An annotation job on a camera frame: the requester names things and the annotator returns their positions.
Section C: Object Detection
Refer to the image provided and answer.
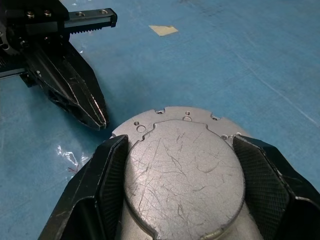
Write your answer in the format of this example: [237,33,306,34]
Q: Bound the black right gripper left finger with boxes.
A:
[37,134,130,240]

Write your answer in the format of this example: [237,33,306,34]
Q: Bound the grey motor cover circuit board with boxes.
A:
[111,106,265,240]

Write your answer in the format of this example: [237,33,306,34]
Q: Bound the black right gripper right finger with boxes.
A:
[231,134,320,240]

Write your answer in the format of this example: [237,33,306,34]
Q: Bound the beige tape piece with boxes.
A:
[148,24,180,38]

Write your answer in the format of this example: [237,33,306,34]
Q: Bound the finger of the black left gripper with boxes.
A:
[24,49,105,131]
[49,39,110,128]

